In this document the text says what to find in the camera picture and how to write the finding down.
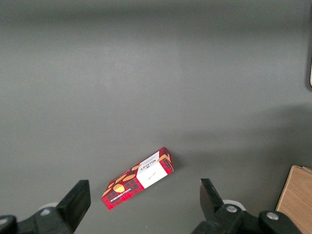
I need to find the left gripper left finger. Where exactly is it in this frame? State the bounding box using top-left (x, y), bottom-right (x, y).
top-left (0, 180), bottom-right (91, 234)

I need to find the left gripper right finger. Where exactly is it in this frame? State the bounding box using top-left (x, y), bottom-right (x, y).
top-left (192, 178), bottom-right (303, 234)

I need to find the light wooden drawer cabinet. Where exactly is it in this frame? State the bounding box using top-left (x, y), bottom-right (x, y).
top-left (275, 164), bottom-right (312, 234)

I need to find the red tartan cookie box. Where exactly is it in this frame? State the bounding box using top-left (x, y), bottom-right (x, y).
top-left (100, 146), bottom-right (174, 212)

